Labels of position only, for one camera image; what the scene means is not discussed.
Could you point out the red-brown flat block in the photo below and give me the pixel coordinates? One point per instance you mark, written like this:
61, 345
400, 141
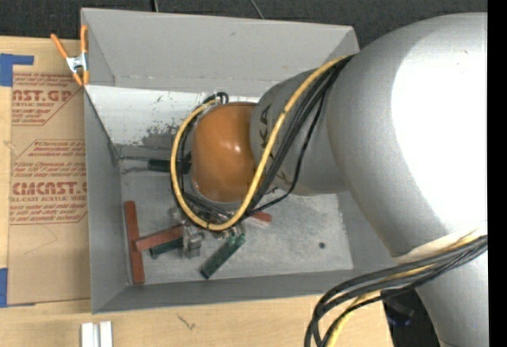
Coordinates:
134, 246
263, 217
158, 238

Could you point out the grey metal bin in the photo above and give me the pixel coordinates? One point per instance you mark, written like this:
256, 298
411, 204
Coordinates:
222, 44

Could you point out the brown cardboard board red print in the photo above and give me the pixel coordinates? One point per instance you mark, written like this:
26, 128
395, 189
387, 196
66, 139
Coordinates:
47, 218

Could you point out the dark green flat block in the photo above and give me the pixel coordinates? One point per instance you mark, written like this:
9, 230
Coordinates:
160, 165
218, 260
166, 247

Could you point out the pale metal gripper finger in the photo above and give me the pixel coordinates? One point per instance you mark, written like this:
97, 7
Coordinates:
197, 245
186, 243

